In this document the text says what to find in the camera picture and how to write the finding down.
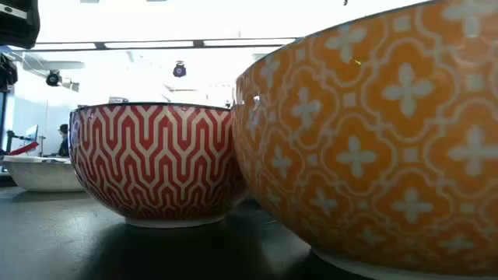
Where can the white bowl blue-grey pattern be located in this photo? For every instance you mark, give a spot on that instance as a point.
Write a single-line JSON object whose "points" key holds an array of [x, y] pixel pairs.
{"points": [[43, 175]]}

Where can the red zigzag patterned bowl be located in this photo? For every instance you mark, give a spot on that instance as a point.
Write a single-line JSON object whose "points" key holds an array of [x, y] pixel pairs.
{"points": [[155, 163]]}

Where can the orange patterned bowl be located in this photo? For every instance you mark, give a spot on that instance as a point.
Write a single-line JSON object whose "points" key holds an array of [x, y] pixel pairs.
{"points": [[389, 155]]}

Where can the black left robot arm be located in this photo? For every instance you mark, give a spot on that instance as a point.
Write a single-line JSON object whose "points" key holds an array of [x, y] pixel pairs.
{"points": [[8, 74]]}

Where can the black ceiling spotlight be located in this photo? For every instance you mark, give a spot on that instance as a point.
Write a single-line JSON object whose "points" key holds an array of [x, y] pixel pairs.
{"points": [[53, 78], [179, 71]]}

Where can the background computer monitor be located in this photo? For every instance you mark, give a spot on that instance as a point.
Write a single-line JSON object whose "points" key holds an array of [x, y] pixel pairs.
{"points": [[33, 133]]}

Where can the red slanted bar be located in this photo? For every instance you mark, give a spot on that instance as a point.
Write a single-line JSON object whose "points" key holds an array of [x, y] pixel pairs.
{"points": [[25, 148]]}

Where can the person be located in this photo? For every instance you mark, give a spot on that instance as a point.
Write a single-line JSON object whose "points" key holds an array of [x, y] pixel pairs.
{"points": [[64, 148]]}

